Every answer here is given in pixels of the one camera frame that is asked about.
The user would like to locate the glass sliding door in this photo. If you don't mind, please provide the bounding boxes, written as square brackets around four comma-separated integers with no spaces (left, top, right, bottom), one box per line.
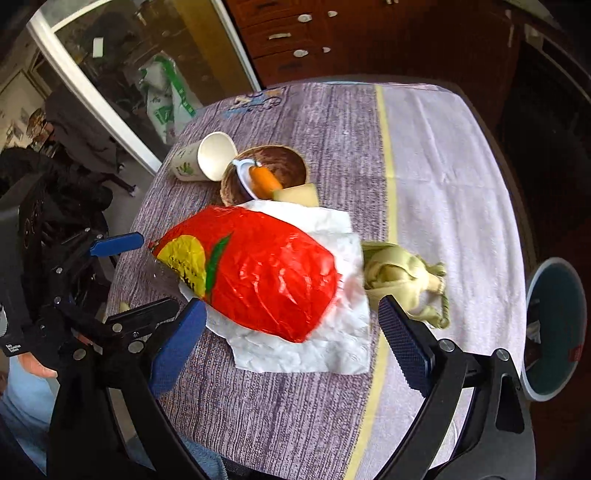
[27,1,260,173]

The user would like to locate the green peel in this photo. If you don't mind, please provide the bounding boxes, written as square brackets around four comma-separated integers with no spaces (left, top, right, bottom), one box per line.
[362,241,450,329]

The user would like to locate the person's left hand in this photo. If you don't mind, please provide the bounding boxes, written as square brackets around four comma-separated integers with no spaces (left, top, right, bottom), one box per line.
[17,352,58,379]

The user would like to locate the blue sleeve left forearm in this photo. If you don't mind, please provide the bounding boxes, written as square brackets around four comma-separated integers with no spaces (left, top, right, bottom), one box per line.
[1,357,56,474]

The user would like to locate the wooden kitchen cabinets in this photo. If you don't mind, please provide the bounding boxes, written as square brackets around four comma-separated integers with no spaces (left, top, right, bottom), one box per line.
[224,1,590,127]

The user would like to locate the teal trash bin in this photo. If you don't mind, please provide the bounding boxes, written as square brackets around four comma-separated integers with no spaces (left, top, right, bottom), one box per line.
[521,257,587,402]

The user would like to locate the orange carrot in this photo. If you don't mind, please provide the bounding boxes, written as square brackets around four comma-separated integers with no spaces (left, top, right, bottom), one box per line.
[249,165,283,200]

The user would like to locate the red yellow plastic bag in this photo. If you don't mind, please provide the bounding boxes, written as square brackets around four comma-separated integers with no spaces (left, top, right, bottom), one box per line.
[149,206,341,343]

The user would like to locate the pale yellow fruit piece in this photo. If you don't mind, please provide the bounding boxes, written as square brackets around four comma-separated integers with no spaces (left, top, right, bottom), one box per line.
[273,183,320,207]

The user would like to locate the white paper napkin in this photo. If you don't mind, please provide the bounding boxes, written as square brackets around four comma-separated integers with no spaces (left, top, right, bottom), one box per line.
[205,200,372,375]

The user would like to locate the green white sack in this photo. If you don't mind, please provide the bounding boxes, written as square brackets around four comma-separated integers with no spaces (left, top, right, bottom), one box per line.
[136,52,204,145]

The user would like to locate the purple white tablecloth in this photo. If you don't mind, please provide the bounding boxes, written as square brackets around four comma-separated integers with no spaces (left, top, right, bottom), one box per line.
[104,80,529,480]

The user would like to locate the wooden bowl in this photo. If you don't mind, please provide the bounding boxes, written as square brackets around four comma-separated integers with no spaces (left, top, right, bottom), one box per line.
[221,145,308,206]

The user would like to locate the white spoon in bowl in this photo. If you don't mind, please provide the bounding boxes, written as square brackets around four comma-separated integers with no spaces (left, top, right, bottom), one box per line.
[232,158,259,200]

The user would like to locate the paper cup with flowers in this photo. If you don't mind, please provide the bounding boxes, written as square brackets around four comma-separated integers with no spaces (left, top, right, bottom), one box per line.
[169,132,238,182]

